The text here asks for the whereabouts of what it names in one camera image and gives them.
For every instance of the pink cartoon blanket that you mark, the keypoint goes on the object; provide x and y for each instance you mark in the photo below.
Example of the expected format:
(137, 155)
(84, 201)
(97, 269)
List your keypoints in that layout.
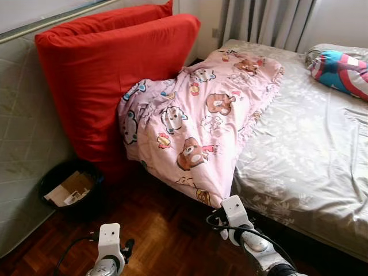
(195, 121)

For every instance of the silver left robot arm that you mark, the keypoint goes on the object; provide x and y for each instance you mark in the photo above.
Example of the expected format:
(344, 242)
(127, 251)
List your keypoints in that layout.
(104, 268)

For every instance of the brown cardboard piece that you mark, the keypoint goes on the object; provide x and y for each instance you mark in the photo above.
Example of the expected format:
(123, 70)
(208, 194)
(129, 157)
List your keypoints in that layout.
(75, 184)

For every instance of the black round bin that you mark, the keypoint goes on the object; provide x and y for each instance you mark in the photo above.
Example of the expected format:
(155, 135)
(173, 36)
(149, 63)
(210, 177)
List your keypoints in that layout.
(49, 175)

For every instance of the red cushion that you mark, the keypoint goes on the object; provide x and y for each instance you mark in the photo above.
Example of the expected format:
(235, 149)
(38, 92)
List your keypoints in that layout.
(115, 14)
(98, 80)

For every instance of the bed with beige floral sheet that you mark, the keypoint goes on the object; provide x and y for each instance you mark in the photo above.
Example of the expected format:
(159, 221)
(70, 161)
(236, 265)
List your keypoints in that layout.
(310, 144)

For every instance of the red white blue bolster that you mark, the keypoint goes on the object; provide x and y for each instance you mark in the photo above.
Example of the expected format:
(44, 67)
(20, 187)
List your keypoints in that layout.
(345, 72)

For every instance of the beige knotted bolster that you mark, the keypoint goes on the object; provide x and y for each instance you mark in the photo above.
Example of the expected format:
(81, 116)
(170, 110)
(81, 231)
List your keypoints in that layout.
(328, 50)

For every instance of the grey curtain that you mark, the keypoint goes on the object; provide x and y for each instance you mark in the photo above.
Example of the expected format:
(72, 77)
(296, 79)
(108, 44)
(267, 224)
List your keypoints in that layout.
(264, 23)

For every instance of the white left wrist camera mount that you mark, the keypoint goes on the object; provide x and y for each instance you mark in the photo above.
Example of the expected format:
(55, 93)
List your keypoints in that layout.
(109, 238)

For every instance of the wall socket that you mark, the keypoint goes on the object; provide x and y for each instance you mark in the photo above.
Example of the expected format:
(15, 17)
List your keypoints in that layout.
(214, 33)

